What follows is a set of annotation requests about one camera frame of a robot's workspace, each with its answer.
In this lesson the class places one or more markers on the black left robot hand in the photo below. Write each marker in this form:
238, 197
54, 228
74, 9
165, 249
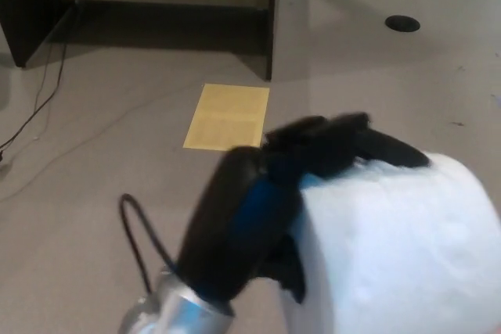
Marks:
235, 209

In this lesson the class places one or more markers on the white toilet paper roll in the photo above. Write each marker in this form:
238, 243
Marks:
391, 248

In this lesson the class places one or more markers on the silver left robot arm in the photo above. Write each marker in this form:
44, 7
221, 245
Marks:
172, 306

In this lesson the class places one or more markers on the yellow paper sheet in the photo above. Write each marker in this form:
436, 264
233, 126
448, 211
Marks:
231, 115

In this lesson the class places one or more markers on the black round floor disc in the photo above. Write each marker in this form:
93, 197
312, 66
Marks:
402, 22

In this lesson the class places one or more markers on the dark wooden desk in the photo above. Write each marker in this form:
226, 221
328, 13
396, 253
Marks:
23, 13

